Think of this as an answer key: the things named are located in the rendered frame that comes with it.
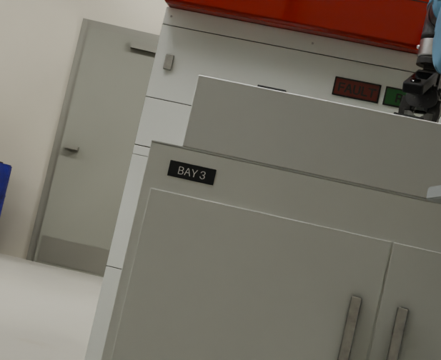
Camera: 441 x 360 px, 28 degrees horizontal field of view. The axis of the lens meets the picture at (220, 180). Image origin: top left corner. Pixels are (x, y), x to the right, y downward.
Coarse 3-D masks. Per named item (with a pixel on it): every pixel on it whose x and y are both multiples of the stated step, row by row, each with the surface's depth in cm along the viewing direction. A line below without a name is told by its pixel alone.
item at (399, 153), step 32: (224, 96) 169; (256, 96) 168; (288, 96) 167; (192, 128) 169; (224, 128) 168; (256, 128) 168; (288, 128) 167; (320, 128) 166; (352, 128) 165; (384, 128) 164; (416, 128) 163; (256, 160) 167; (288, 160) 166; (320, 160) 165; (352, 160) 164; (384, 160) 164; (416, 160) 163; (416, 192) 162
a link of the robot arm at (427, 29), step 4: (432, 0) 201; (428, 4) 203; (428, 8) 202; (428, 12) 199; (428, 16) 199; (428, 20) 200; (424, 24) 203; (428, 24) 201; (424, 28) 202; (428, 28) 201; (432, 28) 200; (424, 32) 202; (428, 32) 200; (432, 32) 200; (424, 36) 201; (428, 36) 200; (432, 36) 200
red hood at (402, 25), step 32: (192, 0) 231; (224, 0) 230; (256, 0) 228; (288, 0) 227; (320, 0) 226; (352, 0) 225; (384, 0) 224; (416, 0) 222; (320, 32) 227; (352, 32) 224; (384, 32) 223; (416, 32) 222
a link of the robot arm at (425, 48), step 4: (420, 40) 203; (424, 40) 201; (428, 40) 200; (432, 40) 199; (420, 44) 202; (424, 44) 201; (428, 44) 200; (420, 48) 202; (424, 48) 200; (428, 48) 200; (420, 52) 201; (424, 52) 200; (428, 52) 199; (420, 56) 202; (424, 56) 201; (428, 56) 200
